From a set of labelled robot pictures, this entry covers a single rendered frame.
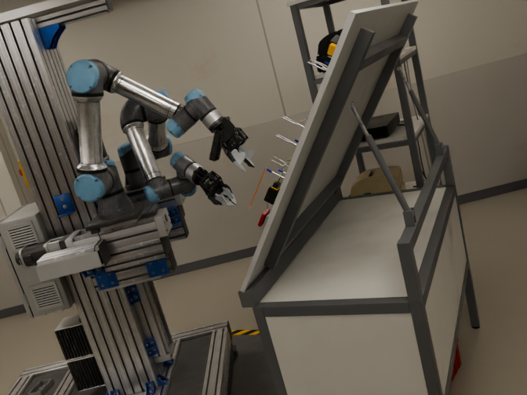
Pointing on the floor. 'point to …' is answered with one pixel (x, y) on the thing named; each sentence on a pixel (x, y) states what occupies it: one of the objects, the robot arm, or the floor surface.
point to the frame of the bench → (369, 306)
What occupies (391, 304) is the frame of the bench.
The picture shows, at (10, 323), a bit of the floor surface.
